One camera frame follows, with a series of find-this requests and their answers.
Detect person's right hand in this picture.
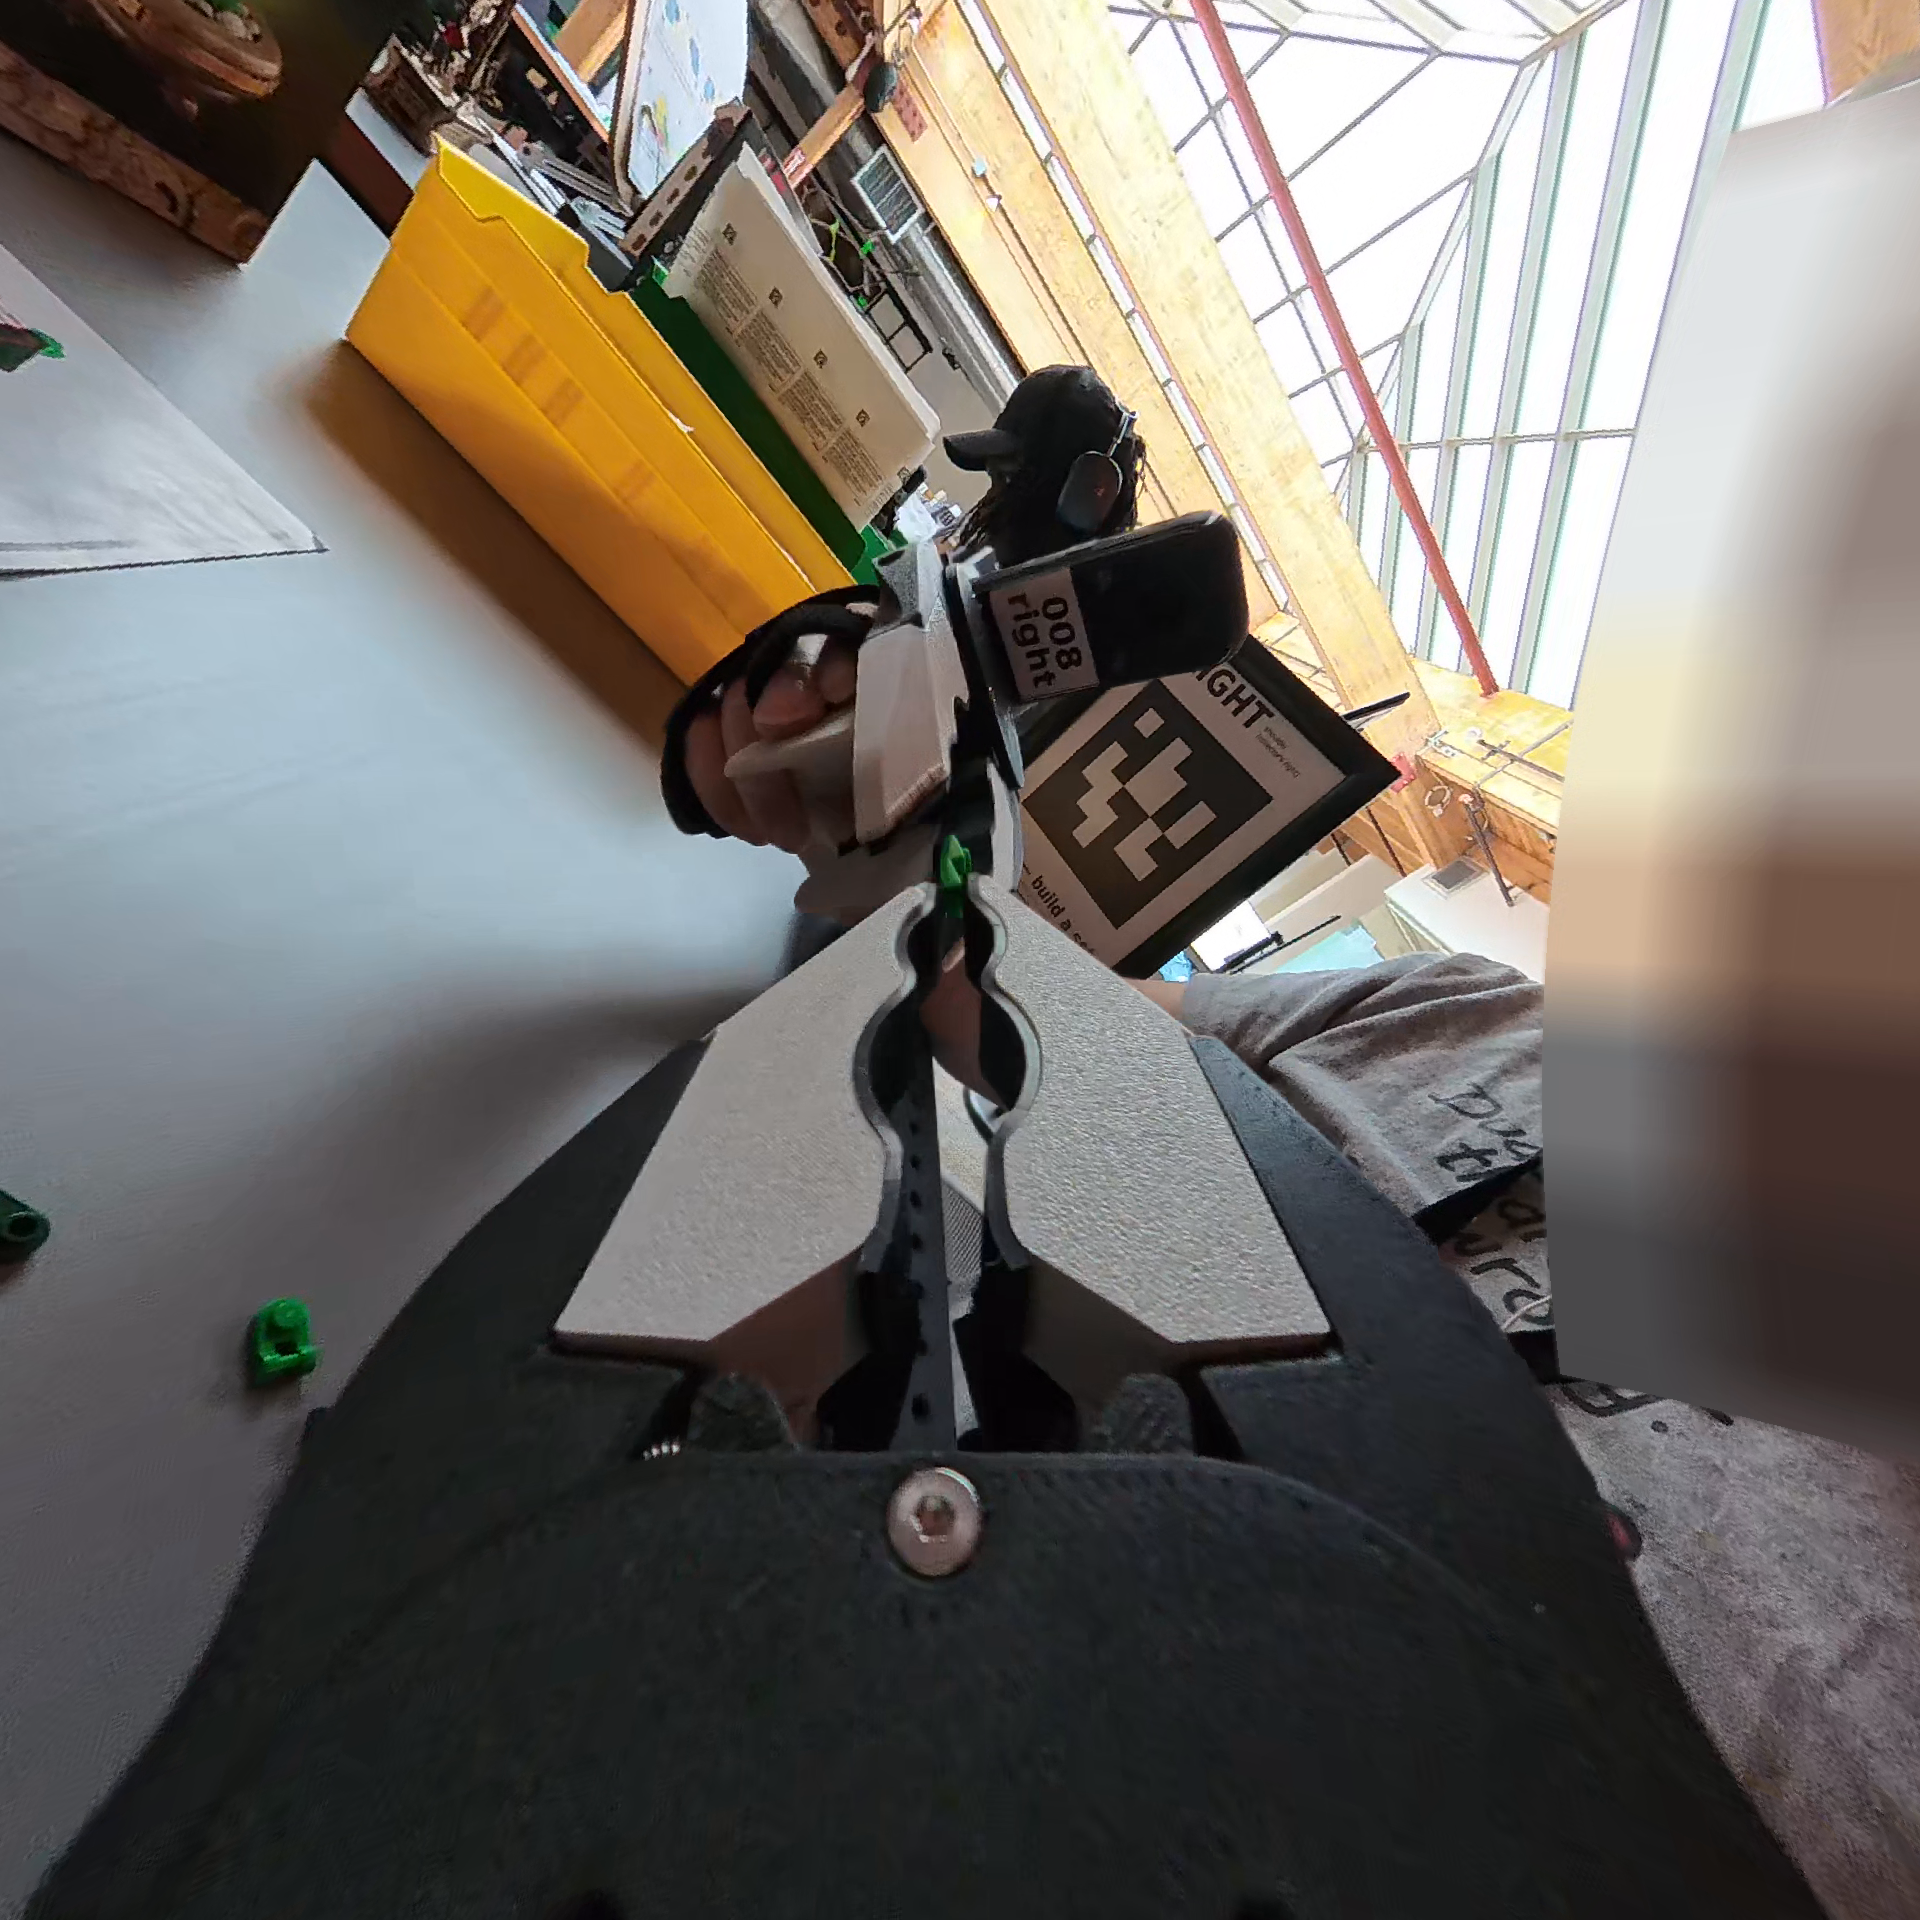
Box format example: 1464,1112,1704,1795
717,658,864,860

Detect green box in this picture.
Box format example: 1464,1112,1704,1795
629,276,884,590

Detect red pipe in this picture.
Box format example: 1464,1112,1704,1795
1192,0,1503,700

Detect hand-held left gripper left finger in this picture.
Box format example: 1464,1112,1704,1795
550,885,963,1363

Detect person's right forearm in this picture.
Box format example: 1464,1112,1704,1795
916,960,1000,1102

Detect white printed box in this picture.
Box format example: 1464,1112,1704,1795
663,142,942,530

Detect wall vent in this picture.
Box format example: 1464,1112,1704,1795
850,149,929,245

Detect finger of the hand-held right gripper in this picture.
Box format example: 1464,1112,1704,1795
792,839,956,929
937,726,1024,906

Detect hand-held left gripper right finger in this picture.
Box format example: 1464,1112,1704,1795
960,873,1339,1363

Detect white poster board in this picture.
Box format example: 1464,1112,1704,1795
614,0,750,198

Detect yellow plastic bin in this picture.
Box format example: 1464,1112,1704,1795
346,139,860,683

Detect lego instruction booklet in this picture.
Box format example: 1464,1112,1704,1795
0,245,326,579

